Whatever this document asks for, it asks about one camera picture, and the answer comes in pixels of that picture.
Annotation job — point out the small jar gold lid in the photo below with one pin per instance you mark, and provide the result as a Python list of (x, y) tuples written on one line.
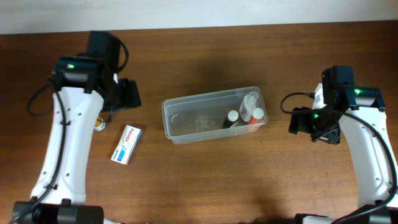
[(100, 124)]

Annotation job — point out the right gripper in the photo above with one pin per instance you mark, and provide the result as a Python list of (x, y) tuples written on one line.
[(298, 119)]

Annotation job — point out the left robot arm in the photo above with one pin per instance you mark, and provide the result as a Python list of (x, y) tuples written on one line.
[(83, 86)]

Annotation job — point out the black bottle white cap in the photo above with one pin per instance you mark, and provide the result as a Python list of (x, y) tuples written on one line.
[(231, 119)]

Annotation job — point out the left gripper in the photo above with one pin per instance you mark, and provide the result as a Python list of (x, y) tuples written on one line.
[(130, 94)]

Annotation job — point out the clear plastic container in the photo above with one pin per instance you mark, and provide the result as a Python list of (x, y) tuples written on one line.
[(200, 117)]

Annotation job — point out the white Panadol box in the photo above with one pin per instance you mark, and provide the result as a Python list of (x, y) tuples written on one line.
[(126, 145)]

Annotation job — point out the orange tube white cap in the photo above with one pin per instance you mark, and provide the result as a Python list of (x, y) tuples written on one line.
[(257, 115)]

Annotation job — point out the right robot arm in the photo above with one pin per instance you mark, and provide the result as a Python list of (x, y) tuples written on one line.
[(341, 108)]

